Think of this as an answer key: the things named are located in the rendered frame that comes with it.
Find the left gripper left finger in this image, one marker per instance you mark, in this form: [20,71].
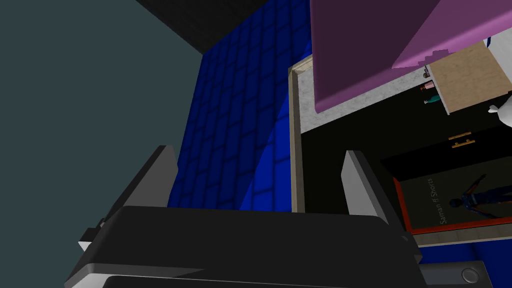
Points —
[154,184]

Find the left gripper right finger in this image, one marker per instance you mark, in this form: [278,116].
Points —
[360,188]

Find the purple door leaf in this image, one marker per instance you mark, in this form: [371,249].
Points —
[360,48]

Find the light wood shelf unit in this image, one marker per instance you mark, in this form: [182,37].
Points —
[468,76]

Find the red-framed wall picture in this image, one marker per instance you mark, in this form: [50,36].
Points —
[460,200]

